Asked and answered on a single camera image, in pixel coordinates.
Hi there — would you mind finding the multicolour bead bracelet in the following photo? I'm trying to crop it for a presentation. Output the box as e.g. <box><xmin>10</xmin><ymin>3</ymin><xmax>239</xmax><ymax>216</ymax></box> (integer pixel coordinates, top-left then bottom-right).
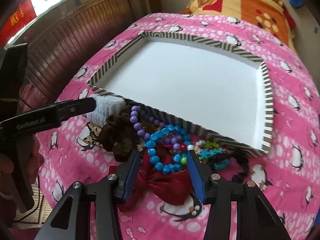
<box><xmin>167</xmin><ymin>143</ymin><xmax>197</xmax><ymax>165</ymax></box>

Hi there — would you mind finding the pink penguin bedspread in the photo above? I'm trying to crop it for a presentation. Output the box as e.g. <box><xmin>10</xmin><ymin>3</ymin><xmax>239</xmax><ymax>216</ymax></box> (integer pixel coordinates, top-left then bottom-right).
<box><xmin>37</xmin><ymin>14</ymin><xmax>319</xmax><ymax>239</ymax></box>

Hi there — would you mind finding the red velvet bow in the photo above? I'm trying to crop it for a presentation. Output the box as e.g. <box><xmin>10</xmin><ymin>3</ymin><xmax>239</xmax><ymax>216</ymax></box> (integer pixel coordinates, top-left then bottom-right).
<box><xmin>118</xmin><ymin>150</ymin><xmax>192</xmax><ymax>212</ymax></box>

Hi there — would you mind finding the striped white tray box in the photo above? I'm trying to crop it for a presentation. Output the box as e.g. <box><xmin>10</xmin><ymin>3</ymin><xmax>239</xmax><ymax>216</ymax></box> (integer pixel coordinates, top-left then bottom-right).
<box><xmin>88</xmin><ymin>31</ymin><xmax>273</xmax><ymax>157</ymax></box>

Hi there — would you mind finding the blue bead bracelet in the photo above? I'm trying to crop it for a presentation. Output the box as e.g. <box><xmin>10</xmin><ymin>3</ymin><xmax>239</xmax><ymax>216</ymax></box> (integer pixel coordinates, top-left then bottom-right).
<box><xmin>144</xmin><ymin>123</ymin><xmax>192</xmax><ymax>175</ymax></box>

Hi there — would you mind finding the purple bead bracelet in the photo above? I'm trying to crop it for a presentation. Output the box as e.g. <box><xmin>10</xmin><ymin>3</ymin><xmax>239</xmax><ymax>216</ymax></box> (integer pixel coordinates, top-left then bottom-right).
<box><xmin>130</xmin><ymin>105</ymin><xmax>183</xmax><ymax>151</ymax></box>

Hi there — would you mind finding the red paper window banner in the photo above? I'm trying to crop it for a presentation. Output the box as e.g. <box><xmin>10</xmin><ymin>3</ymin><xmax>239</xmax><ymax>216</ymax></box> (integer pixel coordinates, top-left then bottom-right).
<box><xmin>0</xmin><ymin>0</ymin><xmax>36</xmax><ymax>47</ymax></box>

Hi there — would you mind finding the black scrunchie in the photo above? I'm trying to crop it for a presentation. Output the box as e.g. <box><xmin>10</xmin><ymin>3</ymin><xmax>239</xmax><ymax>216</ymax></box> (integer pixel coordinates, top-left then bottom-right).
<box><xmin>210</xmin><ymin>150</ymin><xmax>249</xmax><ymax>184</ymax></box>

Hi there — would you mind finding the light blue towel headband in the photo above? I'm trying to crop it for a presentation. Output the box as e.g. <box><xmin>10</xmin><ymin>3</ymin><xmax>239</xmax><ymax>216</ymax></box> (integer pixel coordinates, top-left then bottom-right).
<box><xmin>86</xmin><ymin>94</ymin><xmax>126</xmax><ymax>127</ymax></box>

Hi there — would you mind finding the person's left hand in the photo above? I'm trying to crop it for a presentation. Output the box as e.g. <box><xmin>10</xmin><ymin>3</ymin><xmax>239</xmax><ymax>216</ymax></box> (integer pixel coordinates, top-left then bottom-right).
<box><xmin>0</xmin><ymin>134</ymin><xmax>45</xmax><ymax>198</ymax></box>

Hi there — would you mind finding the orange floral folded blanket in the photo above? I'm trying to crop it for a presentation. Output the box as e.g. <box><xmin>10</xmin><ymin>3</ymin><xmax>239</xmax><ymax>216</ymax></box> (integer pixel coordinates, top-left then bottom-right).
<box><xmin>181</xmin><ymin>0</ymin><xmax>296</xmax><ymax>50</ymax></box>

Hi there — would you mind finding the brown scrunchie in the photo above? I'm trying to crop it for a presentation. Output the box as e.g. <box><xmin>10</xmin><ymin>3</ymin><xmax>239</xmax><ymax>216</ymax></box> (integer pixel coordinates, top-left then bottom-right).
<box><xmin>98</xmin><ymin>111</ymin><xmax>140</xmax><ymax>163</ymax></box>

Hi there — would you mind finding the teal green bead bracelet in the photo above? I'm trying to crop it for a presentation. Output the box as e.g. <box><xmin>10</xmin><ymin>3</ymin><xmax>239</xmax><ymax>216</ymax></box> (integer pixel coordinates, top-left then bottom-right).
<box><xmin>196</xmin><ymin>140</ymin><xmax>232</xmax><ymax>171</ymax></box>

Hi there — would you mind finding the black cable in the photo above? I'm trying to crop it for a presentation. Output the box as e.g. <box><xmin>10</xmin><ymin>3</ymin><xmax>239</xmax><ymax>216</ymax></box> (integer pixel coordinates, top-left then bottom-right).
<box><xmin>13</xmin><ymin>177</ymin><xmax>42</xmax><ymax>224</ymax></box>

